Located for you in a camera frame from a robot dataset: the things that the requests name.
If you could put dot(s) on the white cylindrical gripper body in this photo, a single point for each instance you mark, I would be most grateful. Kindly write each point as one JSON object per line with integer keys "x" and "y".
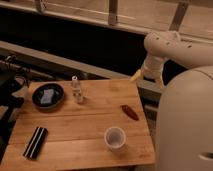
{"x": 152, "y": 67}

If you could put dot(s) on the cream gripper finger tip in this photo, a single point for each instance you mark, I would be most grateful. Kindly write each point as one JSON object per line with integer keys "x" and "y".
{"x": 137, "y": 75}

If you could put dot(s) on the small clear plastic bottle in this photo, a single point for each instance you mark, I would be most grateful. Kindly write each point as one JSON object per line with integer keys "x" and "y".
{"x": 76, "y": 89}

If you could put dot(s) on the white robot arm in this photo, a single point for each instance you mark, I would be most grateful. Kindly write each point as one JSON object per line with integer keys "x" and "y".
{"x": 184, "y": 125}

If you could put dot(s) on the dark red chili pepper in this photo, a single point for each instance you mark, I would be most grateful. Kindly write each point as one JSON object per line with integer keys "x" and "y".
{"x": 130, "y": 112}

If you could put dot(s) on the white paper cup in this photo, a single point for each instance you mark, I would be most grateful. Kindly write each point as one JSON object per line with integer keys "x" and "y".
{"x": 115, "y": 138}

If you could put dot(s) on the black round plate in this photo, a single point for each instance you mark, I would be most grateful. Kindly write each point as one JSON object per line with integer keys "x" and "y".
{"x": 57, "y": 97}

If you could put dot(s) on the blue sponge on plate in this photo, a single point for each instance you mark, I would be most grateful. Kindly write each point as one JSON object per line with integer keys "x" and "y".
{"x": 47, "y": 96}

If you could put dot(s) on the black white striped box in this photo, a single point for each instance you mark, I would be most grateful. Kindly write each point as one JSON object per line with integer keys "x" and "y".
{"x": 34, "y": 146}

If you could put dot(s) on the black tripod equipment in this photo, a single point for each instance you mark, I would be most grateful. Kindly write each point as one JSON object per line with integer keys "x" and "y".
{"x": 10, "y": 82}

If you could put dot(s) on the wooden railing frame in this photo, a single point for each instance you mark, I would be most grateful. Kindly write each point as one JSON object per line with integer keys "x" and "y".
{"x": 193, "y": 19}

